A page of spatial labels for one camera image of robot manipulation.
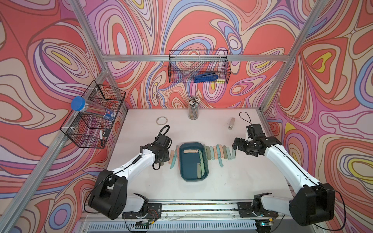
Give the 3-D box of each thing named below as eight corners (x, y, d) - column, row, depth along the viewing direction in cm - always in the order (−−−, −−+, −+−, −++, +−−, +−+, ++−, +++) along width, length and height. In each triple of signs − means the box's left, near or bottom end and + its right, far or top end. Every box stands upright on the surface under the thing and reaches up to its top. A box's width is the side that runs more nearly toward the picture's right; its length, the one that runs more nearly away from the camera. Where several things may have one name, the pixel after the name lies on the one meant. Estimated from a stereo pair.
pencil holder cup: (189, 121, 116) (190, 103, 101) (188, 115, 120) (188, 96, 105) (199, 119, 117) (200, 101, 102) (196, 113, 121) (198, 95, 106)
